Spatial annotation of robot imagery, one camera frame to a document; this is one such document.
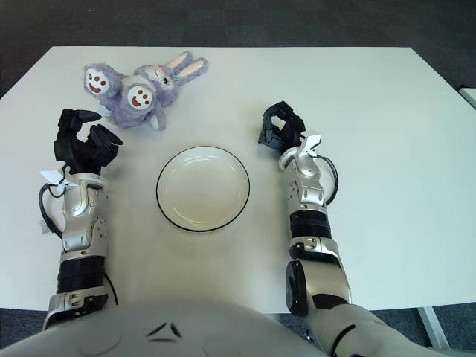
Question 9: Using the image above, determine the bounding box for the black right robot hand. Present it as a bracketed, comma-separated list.
[257, 100, 323, 157]

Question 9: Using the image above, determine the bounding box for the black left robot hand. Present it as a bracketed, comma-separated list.
[39, 108, 125, 187]

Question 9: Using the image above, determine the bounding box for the purple plush bunny doll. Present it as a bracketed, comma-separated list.
[82, 50, 209, 131]

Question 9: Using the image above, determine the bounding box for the white plate with black rim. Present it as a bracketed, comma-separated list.
[155, 145, 251, 234]

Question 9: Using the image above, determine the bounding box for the white neighbouring table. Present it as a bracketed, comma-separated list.
[459, 86, 476, 109]

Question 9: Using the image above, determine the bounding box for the grey robot torso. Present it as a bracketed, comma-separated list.
[0, 297, 324, 357]

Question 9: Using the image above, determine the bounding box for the white table leg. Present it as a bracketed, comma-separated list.
[416, 306, 453, 349]

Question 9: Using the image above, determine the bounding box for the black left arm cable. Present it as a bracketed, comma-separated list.
[38, 163, 120, 306]

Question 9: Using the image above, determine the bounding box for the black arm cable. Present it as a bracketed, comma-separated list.
[38, 163, 120, 306]
[315, 155, 340, 205]

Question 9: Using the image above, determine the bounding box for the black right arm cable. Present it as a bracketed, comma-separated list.
[315, 155, 340, 205]

